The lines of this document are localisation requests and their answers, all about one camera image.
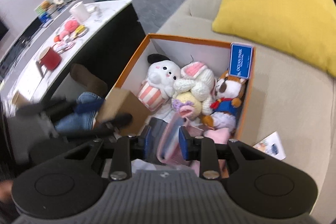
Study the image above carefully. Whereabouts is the pink fluffy toy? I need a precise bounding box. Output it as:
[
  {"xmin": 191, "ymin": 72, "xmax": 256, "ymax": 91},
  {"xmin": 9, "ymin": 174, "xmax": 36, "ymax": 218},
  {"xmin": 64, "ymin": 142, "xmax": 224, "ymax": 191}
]
[{"xmin": 59, "ymin": 19, "xmax": 80, "ymax": 40}]

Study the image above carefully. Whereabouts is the white hand cream tube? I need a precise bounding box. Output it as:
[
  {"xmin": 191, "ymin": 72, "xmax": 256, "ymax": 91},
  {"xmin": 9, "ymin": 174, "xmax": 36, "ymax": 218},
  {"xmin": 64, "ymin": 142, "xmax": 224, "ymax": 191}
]
[{"xmin": 253, "ymin": 131, "xmax": 286, "ymax": 160}]

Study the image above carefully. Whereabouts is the beige fabric sofa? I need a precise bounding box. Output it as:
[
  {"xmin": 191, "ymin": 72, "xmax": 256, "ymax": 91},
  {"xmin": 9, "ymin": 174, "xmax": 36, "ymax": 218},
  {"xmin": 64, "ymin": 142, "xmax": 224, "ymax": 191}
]
[{"xmin": 159, "ymin": 0, "xmax": 335, "ymax": 223}]

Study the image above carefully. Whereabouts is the blue ocean park tag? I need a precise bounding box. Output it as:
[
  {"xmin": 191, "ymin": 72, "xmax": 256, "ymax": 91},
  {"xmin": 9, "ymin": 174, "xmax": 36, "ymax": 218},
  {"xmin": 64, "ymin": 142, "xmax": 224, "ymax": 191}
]
[{"xmin": 228, "ymin": 43, "xmax": 253, "ymax": 80}]

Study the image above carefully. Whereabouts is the brown kraft cardboard box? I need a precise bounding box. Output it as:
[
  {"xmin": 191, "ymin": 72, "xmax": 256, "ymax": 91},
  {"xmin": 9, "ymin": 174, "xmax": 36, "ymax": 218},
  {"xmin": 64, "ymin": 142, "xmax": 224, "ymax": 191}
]
[{"xmin": 95, "ymin": 88, "xmax": 150, "ymax": 136}]

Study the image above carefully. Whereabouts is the crocheted bunny plush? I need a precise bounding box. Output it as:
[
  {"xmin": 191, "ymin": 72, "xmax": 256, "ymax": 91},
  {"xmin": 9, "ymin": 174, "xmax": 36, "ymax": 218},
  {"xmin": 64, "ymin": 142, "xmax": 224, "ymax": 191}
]
[{"xmin": 171, "ymin": 61, "xmax": 216, "ymax": 120}]

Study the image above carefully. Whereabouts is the yellow cushion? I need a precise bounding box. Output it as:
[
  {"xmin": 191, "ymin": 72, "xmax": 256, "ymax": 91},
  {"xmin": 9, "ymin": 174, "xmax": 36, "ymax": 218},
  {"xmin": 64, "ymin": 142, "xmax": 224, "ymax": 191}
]
[{"xmin": 212, "ymin": 0, "xmax": 335, "ymax": 76}]

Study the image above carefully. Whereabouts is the white dog popcorn plush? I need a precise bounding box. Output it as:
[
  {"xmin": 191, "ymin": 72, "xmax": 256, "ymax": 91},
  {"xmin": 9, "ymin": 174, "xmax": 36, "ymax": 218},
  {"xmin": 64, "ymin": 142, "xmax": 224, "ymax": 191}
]
[{"xmin": 138, "ymin": 53, "xmax": 181, "ymax": 112}]

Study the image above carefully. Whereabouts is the pink card holder wallet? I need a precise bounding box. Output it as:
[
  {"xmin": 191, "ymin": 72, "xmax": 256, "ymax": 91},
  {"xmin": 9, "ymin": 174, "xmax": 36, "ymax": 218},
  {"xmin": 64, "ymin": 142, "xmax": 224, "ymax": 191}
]
[{"xmin": 156, "ymin": 113, "xmax": 204, "ymax": 166}]

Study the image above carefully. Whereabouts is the red panda sailor plush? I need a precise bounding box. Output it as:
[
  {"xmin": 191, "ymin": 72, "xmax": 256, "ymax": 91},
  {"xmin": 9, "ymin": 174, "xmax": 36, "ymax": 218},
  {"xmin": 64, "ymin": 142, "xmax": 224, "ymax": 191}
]
[{"xmin": 202, "ymin": 70, "xmax": 246, "ymax": 134}]

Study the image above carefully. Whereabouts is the red mug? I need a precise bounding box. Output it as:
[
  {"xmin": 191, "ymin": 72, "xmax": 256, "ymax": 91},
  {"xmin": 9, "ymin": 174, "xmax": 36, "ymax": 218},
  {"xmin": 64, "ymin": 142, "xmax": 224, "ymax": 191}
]
[{"xmin": 35, "ymin": 47, "xmax": 62, "ymax": 78}]

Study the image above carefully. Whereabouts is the white marble coffee table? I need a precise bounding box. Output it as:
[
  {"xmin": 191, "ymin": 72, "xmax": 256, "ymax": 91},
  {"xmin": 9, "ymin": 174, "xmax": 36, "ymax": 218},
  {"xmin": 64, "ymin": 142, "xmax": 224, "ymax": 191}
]
[{"xmin": 0, "ymin": 0, "xmax": 146, "ymax": 164}]

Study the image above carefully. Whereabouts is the orange cardboard storage box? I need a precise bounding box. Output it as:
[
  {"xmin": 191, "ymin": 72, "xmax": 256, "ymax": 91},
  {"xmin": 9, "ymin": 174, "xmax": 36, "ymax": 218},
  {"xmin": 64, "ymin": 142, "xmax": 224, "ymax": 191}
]
[{"xmin": 99, "ymin": 33, "xmax": 256, "ymax": 177}]

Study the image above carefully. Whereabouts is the dark grey square box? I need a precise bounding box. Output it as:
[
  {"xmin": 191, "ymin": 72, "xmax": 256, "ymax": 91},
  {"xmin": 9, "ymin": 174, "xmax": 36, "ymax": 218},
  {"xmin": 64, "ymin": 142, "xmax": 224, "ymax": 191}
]
[{"xmin": 145, "ymin": 117, "xmax": 168, "ymax": 165}]

